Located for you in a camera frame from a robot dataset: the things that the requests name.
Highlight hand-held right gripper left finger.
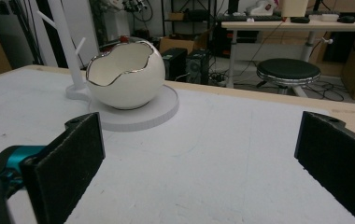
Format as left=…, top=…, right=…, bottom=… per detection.
left=20, top=111, right=107, bottom=224

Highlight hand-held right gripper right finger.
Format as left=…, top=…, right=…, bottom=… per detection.
left=293, top=110, right=355, bottom=224

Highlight white round platform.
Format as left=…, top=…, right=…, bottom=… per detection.
left=88, top=84, right=179, bottom=133

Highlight white egg-shaped bowl silver rim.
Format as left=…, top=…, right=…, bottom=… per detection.
left=85, top=39, right=166, bottom=110

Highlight black round stool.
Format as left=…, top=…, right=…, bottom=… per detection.
left=256, top=58, right=322, bottom=97

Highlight white branched stand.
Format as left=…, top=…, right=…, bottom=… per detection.
left=36, top=0, right=92, bottom=102

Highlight black computer mouse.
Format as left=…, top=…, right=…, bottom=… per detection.
left=336, top=15, right=355, bottom=24
left=290, top=16, right=311, bottom=24

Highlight white desk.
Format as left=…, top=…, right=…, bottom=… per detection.
left=220, top=20, right=355, bottom=90

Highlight white keyboard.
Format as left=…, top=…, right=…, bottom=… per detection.
left=307, top=12, right=340, bottom=22

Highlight black computer tower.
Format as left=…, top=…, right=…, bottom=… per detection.
left=161, top=47, right=189, bottom=82
left=186, top=49, right=211, bottom=86

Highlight beige box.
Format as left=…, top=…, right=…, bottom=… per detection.
left=280, top=0, right=309, bottom=18

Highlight black keyboard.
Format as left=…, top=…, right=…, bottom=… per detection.
left=217, top=14, right=284, bottom=23

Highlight white device with red mark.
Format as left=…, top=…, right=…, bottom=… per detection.
left=246, top=0, right=281, bottom=17

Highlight black metal shelf rack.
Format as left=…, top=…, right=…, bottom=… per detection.
left=161, top=0, right=218, bottom=39

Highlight black floor cables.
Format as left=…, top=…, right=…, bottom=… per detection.
left=303, top=78, right=347, bottom=103

